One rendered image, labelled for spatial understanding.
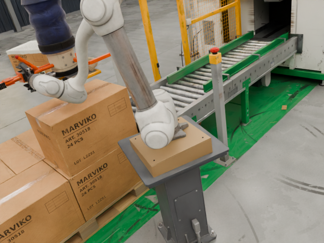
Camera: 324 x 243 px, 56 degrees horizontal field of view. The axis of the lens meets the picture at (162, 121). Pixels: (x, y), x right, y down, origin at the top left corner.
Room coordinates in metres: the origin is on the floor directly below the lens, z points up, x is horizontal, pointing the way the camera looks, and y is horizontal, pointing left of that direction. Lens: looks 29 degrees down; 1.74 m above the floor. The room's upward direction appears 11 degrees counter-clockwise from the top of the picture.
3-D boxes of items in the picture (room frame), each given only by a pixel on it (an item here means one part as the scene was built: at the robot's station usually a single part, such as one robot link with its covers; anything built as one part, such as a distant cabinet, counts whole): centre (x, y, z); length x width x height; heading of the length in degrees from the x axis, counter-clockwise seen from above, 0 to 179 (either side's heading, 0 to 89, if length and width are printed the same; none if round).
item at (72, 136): (1.98, 0.55, 0.74); 0.60 x 0.40 x 0.40; 129
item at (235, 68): (2.96, -1.07, 0.60); 1.60 x 0.10 x 0.09; 129
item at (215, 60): (2.18, -0.49, 0.50); 0.07 x 0.07 x 1.00; 39
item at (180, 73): (3.38, -0.73, 0.60); 1.60 x 0.10 x 0.09; 129
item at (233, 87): (2.69, -0.84, 0.50); 2.31 x 0.05 x 0.19; 129
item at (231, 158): (2.18, -0.49, 0.01); 0.15 x 0.15 x 0.03; 39
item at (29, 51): (3.72, 1.28, 0.82); 0.60 x 0.40 x 0.40; 60
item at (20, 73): (1.82, 0.75, 1.22); 0.10 x 0.08 x 0.06; 39
